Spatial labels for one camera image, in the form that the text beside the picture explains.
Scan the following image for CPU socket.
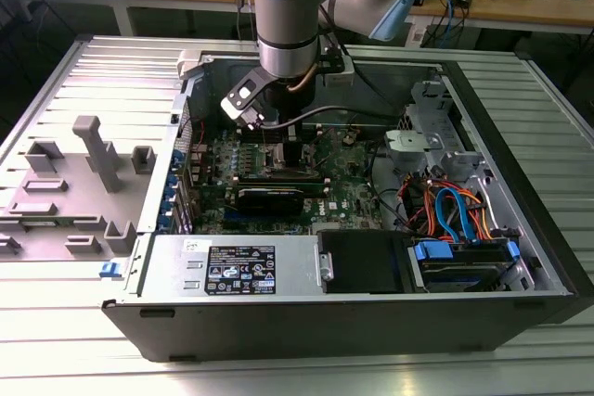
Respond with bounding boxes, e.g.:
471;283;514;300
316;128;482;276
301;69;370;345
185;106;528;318
264;141;319;175

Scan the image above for green motherboard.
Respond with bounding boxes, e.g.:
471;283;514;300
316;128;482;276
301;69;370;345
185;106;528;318
187;126;403;236

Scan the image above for black graphics card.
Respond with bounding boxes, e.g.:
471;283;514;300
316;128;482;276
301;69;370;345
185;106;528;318
235;185;306;217

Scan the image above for grey case corner block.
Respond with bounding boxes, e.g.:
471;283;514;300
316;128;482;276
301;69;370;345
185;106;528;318
177;49;208;80

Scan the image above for silver metal drive cage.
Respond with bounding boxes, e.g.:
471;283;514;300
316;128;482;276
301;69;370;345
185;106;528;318
384;80;493;184

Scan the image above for black power supply label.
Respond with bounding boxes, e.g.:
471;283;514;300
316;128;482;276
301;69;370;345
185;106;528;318
205;245;277;296

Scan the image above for silver power supply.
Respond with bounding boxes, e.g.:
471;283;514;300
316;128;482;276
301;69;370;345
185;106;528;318
137;233;327;299

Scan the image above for black PC case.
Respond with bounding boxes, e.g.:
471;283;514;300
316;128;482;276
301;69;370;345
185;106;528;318
100;45;594;364

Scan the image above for hard disk blue carrier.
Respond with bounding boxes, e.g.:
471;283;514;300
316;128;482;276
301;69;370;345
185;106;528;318
407;236;522;294

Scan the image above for grey parts rack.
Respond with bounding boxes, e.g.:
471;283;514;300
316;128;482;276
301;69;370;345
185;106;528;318
0;115;157;262

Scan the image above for brown curved cable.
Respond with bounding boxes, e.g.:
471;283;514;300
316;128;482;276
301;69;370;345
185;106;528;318
286;64;319;92

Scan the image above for black camera cable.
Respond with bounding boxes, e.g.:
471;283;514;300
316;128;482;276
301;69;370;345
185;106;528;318
258;105;406;131

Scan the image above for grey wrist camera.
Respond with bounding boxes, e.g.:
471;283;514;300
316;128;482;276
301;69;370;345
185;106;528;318
323;56;356;87

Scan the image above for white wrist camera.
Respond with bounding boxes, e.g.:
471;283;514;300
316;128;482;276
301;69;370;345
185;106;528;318
220;82;266;132

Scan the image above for blue network cable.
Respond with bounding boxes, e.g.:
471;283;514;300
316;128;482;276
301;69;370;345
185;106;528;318
438;0;460;40

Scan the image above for blue data wire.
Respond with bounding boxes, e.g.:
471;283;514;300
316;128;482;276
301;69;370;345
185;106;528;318
434;185;480;244

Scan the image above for orange power wires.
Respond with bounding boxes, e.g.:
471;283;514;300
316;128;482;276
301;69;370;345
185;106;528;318
399;172;500;243

